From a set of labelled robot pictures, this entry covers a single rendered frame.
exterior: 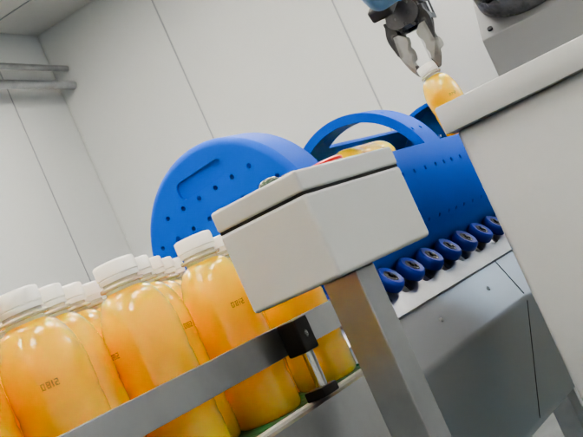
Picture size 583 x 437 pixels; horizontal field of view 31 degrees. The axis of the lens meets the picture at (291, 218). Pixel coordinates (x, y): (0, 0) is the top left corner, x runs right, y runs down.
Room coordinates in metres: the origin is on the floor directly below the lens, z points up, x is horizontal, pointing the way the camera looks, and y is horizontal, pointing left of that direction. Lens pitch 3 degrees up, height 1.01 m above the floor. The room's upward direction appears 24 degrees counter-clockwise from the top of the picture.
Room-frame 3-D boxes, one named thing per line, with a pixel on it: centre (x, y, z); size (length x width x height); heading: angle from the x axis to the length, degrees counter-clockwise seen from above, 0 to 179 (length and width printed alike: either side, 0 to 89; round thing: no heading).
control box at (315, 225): (1.00, -0.03, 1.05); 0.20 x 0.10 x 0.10; 149
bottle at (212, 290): (1.03, 0.10, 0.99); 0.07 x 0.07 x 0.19
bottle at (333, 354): (1.13, 0.03, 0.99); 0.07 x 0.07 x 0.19
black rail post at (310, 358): (1.02, 0.04, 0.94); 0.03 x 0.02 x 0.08; 149
